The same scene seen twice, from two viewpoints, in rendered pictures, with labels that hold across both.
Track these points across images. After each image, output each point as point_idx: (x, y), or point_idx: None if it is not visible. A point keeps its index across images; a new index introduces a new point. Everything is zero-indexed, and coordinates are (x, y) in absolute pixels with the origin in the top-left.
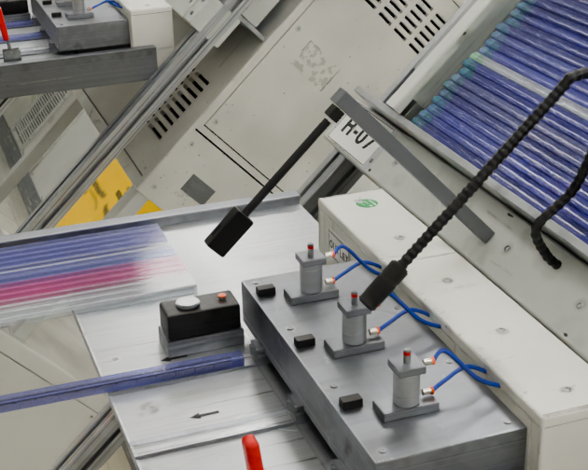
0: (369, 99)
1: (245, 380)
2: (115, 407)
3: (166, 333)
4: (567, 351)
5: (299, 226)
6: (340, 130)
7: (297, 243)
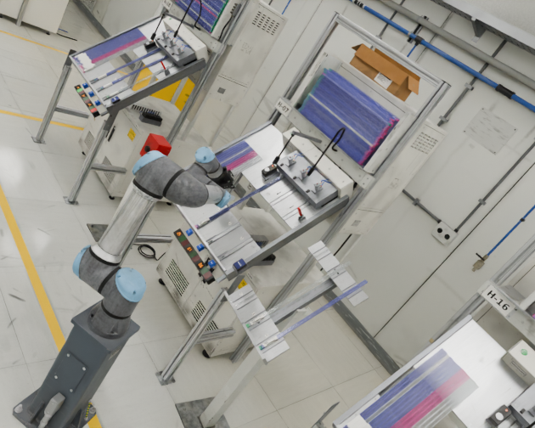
0: (284, 101)
1: (282, 183)
2: (261, 194)
3: (264, 176)
4: (341, 171)
5: (274, 132)
6: (277, 104)
7: (276, 138)
